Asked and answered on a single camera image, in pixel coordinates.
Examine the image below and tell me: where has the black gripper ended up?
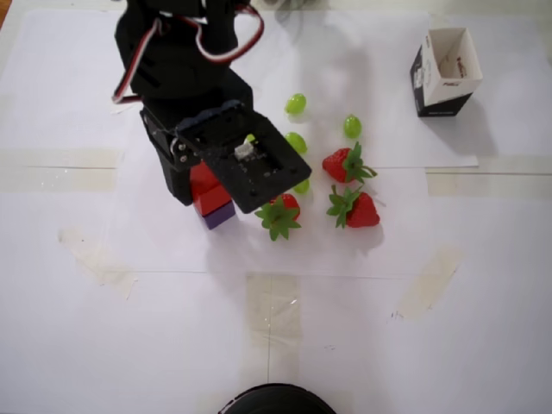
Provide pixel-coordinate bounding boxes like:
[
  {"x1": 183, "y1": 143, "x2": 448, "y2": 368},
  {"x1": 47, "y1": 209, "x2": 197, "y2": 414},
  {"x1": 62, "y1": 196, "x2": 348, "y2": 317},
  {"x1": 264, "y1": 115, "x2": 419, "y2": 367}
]
[{"x1": 140, "y1": 71, "x2": 254, "y2": 207}]

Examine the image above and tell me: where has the red cube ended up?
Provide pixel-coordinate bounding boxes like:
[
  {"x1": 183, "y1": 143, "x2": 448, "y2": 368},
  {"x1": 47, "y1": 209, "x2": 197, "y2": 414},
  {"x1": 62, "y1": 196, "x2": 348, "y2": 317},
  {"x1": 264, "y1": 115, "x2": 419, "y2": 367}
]
[{"x1": 190, "y1": 162, "x2": 233, "y2": 216}]

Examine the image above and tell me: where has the purple cube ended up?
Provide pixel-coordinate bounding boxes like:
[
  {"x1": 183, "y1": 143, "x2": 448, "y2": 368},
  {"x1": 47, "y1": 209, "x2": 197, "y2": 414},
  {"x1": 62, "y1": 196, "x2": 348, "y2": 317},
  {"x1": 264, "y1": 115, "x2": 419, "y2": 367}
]
[{"x1": 202, "y1": 202, "x2": 237, "y2": 231}]

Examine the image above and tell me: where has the red plastic strawberry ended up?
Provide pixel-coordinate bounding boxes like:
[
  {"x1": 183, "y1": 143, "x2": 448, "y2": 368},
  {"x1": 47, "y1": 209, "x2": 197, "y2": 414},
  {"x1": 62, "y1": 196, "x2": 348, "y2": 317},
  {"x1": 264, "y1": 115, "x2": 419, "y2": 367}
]
[
  {"x1": 254, "y1": 192, "x2": 303, "y2": 242},
  {"x1": 322, "y1": 141, "x2": 379, "y2": 185},
  {"x1": 325, "y1": 184, "x2": 381, "y2": 229}
]

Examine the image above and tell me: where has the beige masking tape strip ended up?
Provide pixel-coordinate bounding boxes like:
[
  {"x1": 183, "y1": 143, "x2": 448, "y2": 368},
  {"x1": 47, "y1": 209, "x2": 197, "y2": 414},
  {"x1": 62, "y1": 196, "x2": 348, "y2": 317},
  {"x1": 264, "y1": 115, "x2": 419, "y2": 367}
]
[
  {"x1": 425, "y1": 157, "x2": 552, "y2": 199},
  {"x1": 394, "y1": 244, "x2": 466, "y2": 321},
  {"x1": 57, "y1": 223, "x2": 140, "y2": 302}
]

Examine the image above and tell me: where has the clear glossy tape strip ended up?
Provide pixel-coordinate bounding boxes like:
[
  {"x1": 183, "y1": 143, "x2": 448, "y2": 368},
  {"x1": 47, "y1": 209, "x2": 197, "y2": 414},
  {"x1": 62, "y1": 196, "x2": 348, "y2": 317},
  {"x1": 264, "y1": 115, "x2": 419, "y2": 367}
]
[
  {"x1": 239, "y1": 273, "x2": 303, "y2": 383},
  {"x1": 0, "y1": 148, "x2": 124, "y2": 194}
]

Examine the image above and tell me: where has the black round base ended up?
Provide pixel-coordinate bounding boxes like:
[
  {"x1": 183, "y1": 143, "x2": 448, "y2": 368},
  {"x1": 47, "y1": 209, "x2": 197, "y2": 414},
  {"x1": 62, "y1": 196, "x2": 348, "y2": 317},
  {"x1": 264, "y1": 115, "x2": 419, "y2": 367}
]
[{"x1": 217, "y1": 382, "x2": 337, "y2": 414}]

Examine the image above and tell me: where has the white and black carton box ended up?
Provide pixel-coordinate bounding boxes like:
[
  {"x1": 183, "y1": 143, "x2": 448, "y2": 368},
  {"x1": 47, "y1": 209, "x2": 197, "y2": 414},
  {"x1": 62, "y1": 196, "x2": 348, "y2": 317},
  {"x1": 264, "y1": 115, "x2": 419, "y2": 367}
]
[{"x1": 409, "y1": 28, "x2": 483, "y2": 118}]

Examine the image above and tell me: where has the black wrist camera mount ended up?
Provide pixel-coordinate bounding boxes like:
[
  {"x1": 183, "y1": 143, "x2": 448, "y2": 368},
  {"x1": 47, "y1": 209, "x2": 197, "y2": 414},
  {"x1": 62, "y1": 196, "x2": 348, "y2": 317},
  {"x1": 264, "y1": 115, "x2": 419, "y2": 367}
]
[{"x1": 174, "y1": 99, "x2": 313, "y2": 216}]

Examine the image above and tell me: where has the red white black servo cable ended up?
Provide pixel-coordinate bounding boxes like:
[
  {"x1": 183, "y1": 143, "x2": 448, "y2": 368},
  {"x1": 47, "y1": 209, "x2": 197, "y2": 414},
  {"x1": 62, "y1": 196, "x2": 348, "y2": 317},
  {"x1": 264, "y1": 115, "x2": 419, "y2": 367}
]
[
  {"x1": 110, "y1": 16, "x2": 167, "y2": 104},
  {"x1": 194, "y1": 0, "x2": 265, "y2": 64}
]

